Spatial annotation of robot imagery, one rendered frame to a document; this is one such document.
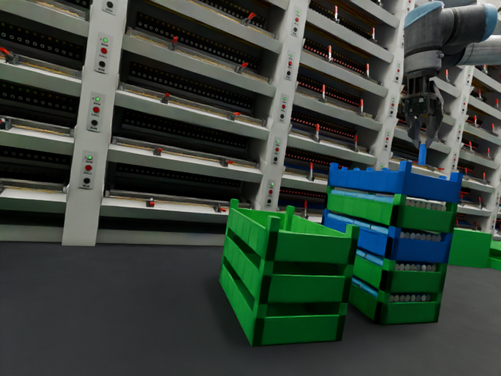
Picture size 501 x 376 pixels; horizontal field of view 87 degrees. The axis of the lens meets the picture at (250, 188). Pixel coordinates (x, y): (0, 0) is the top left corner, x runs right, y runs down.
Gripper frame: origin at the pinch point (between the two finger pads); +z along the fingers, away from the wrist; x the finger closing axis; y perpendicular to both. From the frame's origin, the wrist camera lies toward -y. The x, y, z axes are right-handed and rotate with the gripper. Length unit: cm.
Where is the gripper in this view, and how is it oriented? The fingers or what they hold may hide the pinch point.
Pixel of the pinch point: (423, 143)
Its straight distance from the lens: 95.8
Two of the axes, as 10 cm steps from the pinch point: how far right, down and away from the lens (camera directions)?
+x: 6.1, 0.7, -7.9
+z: 0.9, 9.8, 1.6
